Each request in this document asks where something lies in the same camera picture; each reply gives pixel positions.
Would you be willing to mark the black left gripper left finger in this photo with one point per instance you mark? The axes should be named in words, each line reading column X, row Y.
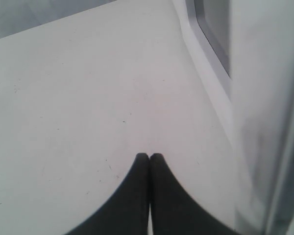
column 126, row 211

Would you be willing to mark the white microwave door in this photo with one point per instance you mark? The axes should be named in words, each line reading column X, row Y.
column 243, row 51

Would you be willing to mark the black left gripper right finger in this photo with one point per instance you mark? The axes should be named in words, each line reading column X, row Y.
column 173, row 210

